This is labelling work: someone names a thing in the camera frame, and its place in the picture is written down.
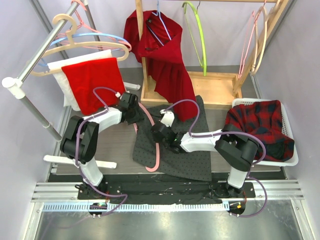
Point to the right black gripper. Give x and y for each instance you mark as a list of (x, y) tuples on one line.
[(156, 140)]

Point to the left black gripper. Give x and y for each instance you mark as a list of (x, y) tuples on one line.
[(136, 107)]

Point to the grey dotted garment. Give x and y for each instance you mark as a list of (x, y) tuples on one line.
[(194, 165)]

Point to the dark red skirt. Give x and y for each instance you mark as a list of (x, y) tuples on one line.
[(164, 63)]

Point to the blue wire hanger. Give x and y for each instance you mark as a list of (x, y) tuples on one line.
[(157, 27)]

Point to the white plastic laundry basket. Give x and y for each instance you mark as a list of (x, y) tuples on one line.
[(286, 130)]

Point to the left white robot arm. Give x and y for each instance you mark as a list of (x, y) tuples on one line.
[(80, 139)]

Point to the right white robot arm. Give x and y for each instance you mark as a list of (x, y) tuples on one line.
[(238, 149)]

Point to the blue hanger left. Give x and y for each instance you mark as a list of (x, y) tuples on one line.
[(100, 36)]

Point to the beige wooden hanger left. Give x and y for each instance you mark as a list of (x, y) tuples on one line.
[(72, 30)]

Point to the beige wooden hanger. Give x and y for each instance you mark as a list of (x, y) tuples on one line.
[(269, 21), (72, 30)]

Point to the green hanger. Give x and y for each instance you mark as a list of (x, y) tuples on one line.
[(203, 58)]

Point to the beige wooden hanger right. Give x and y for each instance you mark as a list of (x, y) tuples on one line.
[(269, 21)]

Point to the bright red hung garment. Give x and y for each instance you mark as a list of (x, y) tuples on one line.
[(102, 75)]

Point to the white hung cloth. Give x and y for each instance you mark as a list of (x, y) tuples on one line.
[(61, 78)]

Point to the wooden clothes rack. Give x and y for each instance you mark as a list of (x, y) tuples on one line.
[(219, 89)]

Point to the red plaid garment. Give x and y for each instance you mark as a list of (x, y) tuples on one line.
[(264, 121)]

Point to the metal clothes rack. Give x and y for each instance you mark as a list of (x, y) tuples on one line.
[(14, 84)]

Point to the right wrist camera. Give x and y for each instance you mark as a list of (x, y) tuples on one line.
[(168, 117)]

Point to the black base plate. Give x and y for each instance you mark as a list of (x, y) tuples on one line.
[(164, 189)]

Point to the white cable duct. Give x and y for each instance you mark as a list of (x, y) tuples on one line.
[(92, 207)]

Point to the thin pink wire hanger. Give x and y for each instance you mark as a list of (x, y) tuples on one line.
[(252, 32)]

